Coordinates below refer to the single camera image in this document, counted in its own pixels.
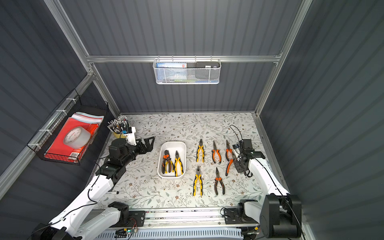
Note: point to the orange long nose pliers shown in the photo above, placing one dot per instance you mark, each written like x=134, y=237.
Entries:
x=218, y=180

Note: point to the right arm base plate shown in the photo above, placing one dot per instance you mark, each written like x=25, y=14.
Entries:
x=232, y=217

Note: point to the aluminium front rail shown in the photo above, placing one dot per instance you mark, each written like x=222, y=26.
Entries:
x=206, y=217

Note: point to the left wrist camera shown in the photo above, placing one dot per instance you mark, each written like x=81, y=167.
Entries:
x=130, y=136

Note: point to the orange black pliers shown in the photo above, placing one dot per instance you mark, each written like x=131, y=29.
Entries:
x=167, y=164

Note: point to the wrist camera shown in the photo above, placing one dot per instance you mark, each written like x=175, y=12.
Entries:
x=244, y=145
x=130, y=136

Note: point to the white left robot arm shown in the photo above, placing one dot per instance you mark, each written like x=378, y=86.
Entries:
x=70, y=225

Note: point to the black device in basket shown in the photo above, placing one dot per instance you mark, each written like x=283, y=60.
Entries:
x=203, y=65

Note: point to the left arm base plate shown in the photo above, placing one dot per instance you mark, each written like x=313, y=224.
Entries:
x=132, y=217

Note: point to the blue box in basket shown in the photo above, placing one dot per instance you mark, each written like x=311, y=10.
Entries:
x=172, y=65

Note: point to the white mesh wall basket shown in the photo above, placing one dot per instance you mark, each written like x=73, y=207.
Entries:
x=188, y=76

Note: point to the white ventilated cable duct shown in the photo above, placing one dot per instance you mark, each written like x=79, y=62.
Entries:
x=177, y=234

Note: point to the small circuit board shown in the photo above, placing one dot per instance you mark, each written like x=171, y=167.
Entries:
x=125, y=233

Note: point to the bundle of pens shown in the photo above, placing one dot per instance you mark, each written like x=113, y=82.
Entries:
x=119, y=125

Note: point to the orange handled cutting pliers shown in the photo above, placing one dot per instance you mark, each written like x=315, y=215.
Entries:
x=216, y=156

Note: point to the small yellow handled pliers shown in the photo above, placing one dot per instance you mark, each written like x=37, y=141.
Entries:
x=200, y=152

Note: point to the black wire wall basket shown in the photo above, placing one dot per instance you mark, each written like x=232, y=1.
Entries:
x=82, y=108

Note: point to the large yellow black pliers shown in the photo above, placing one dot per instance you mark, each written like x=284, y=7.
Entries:
x=198, y=183

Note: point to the floral table mat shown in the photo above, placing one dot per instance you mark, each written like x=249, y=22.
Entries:
x=142, y=188

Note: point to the white plastic storage box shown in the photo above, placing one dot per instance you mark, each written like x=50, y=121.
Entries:
x=172, y=147

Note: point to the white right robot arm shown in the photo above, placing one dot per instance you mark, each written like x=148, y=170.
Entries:
x=278, y=213

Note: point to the clear tape roll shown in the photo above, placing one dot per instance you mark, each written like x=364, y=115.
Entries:
x=77, y=138

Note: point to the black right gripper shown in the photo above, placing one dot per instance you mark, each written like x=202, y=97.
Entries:
x=240, y=162

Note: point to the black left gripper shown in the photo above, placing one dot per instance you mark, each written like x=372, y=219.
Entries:
x=141, y=145

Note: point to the yellow pen holder cup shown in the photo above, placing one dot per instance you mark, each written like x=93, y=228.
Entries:
x=118, y=135

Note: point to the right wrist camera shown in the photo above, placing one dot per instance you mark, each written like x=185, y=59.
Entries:
x=244, y=145

